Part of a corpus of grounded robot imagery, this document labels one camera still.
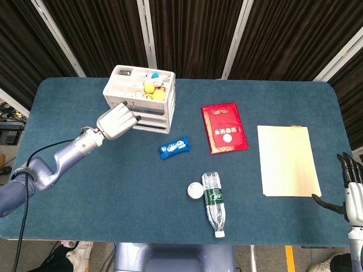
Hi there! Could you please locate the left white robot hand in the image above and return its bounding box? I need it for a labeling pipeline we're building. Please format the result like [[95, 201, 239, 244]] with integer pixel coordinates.
[[96, 100, 142, 141]]

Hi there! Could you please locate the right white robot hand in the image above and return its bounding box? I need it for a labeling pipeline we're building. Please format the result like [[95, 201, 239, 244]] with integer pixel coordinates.
[[311, 152, 363, 227]]

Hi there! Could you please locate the white plastic drawer organizer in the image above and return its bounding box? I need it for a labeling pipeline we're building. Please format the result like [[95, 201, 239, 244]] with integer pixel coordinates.
[[102, 65, 176, 134]]

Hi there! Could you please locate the blue felt table mat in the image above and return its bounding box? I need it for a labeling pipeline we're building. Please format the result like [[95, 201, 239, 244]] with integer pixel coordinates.
[[0, 77, 357, 247]]

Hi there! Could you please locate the blue snack packet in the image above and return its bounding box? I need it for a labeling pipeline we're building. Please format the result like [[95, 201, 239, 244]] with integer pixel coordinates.
[[158, 136, 190, 161]]

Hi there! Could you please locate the white sneaker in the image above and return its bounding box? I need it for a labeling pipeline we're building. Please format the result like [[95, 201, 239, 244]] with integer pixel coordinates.
[[61, 240, 94, 270], [307, 253, 341, 272]]

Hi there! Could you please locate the cream paper folder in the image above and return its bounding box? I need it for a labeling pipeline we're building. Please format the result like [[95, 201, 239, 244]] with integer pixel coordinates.
[[256, 125, 323, 198]]

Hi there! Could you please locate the white round cap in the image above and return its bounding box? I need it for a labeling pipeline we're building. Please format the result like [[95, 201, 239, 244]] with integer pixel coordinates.
[[186, 181, 205, 201]]

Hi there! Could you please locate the red certificate booklet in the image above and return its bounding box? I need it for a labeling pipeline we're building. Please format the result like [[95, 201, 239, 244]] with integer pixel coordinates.
[[200, 102, 250, 155]]

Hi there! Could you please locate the dark pleated curtain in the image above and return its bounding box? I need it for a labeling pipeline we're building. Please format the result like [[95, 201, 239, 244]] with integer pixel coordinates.
[[0, 0, 363, 151]]

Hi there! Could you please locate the clear bottle green label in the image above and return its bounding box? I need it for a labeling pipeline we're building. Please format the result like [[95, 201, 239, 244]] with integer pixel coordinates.
[[201, 171, 226, 239]]

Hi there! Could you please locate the blue-grey robot torso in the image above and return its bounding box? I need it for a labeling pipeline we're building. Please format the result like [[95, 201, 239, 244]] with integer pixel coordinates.
[[113, 243, 236, 272]]

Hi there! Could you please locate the white metal frame post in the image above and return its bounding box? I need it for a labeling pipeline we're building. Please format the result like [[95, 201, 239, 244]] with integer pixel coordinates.
[[30, 0, 87, 78], [313, 27, 363, 83], [136, 0, 158, 70], [0, 87, 31, 118], [220, 0, 255, 80]]

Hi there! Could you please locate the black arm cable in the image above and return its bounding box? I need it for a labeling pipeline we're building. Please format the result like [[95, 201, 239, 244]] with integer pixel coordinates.
[[11, 138, 76, 272]]

